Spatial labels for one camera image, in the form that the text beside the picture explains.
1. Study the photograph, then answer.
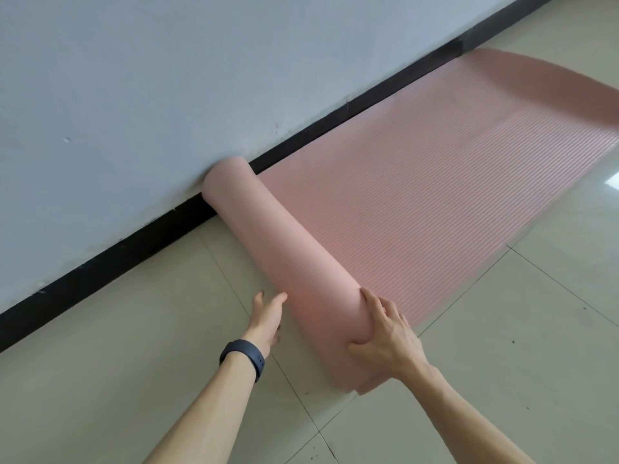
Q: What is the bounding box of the person's right hand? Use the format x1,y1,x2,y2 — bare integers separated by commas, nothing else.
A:
347,287,429,380

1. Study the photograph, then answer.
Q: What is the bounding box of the person's left hand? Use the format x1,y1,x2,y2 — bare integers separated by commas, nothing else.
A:
241,290,289,358

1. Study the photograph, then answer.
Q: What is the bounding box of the pink yoga mat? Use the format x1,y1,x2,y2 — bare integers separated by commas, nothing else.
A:
201,46,619,397

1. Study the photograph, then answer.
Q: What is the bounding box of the person's left forearm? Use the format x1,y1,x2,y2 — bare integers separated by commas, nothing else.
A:
144,354,257,464

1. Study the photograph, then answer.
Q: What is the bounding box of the person's right forearm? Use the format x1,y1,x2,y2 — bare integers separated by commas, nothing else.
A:
401,365,535,464

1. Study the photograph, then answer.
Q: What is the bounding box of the black smartwatch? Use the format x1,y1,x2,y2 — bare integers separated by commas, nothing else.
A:
219,338,266,384

